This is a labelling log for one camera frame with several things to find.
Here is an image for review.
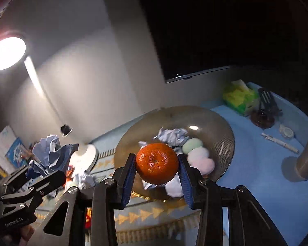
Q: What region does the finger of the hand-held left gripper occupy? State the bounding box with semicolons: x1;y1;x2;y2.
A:
0;165;36;189
28;170;67;198

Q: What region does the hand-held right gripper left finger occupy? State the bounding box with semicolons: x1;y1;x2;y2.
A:
33;153;137;246

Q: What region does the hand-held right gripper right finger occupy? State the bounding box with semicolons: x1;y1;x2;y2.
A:
178;153;289;246

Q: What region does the checked paper wad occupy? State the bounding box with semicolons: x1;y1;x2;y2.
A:
28;134;79;178

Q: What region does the mandarin orange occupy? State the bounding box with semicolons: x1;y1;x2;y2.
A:
136;143;179;185

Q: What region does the pile of paper balls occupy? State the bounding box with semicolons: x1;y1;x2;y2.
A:
74;128;190;198

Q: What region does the golden ribbed bowl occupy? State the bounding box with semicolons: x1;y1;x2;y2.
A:
114;106;235;202

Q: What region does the person's left hand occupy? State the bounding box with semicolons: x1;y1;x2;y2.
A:
19;225;36;246

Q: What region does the pink round plush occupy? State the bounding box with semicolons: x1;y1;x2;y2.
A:
191;157;215;176

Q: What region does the patterned woven mat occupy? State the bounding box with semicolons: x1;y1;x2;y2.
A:
31;149;229;246

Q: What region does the white round plush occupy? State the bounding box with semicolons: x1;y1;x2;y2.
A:
187;147;209;163

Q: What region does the row of standing books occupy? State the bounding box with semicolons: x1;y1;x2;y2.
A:
0;125;31;175

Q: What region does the pale green round plush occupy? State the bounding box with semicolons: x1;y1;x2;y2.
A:
182;138;204;155

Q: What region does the white desk lamp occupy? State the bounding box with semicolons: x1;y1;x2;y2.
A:
0;32;98;171

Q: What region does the dark brown round object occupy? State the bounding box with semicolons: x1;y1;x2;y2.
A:
250;109;276;129

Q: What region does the white pen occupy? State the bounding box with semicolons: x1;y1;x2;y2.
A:
261;132;301;155

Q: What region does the yellow green tissue pack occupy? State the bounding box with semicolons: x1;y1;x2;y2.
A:
222;80;260;116

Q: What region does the black fork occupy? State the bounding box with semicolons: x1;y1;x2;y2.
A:
258;87;283;116

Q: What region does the black monitor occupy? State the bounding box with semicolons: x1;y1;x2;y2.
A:
131;0;308;84

